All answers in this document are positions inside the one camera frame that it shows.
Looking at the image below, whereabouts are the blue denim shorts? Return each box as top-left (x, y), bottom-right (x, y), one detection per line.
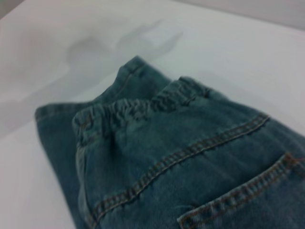
top-left (34, 55), bottom-right (305, 229)

